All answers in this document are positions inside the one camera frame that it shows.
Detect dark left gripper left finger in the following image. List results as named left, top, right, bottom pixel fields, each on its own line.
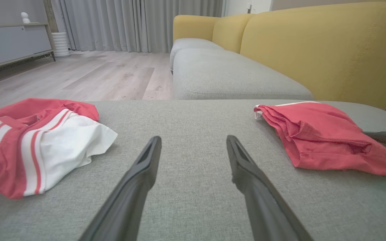
left=78, top=136, right=163, bottom=241

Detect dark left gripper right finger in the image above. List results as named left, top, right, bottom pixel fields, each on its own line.
left=226, top=135, right=314, bottom=241

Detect red shorts with white trim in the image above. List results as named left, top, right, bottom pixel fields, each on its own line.
left=254, top=101, right=386, bottom=179

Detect red white Bulls jersey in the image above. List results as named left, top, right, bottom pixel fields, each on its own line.
left=0, top=98, right=118, bottom=200

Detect large grey sofa seat cushion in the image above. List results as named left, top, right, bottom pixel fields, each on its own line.
left=0, top=99, right=386, bottom=241

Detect wide yellow sofa backrest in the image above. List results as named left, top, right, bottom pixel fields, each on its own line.
left=240, top=1, right=386, bottom=111

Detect medium grey sofa seat cushion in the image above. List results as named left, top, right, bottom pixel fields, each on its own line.
left=172, top=48, right=315, bottom=100

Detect small grey sofa seat cushion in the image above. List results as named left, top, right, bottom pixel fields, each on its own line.
left=170, top=38, right=225, bottom=73

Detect white ribbed floor vase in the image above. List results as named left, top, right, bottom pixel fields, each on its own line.
left=51, top=32, right=70, bottom=58

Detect grey pleated curtain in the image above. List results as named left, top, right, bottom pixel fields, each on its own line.
left=50, top=0, right=226, bottom=53

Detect yellow sofa end backrest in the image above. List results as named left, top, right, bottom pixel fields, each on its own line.
left=173, top=14, right=221, bottom=42

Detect narrow yellow sofa backrest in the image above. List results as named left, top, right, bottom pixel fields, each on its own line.
left=212, top=13, right=258, bottom=54

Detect grey wooden sideboard cabinet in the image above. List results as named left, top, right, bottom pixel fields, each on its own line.
left=0, top=22, right=56, bottom=73

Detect brown wooden post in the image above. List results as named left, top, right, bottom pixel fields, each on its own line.
left=44, top=0, right=59, bottom=33

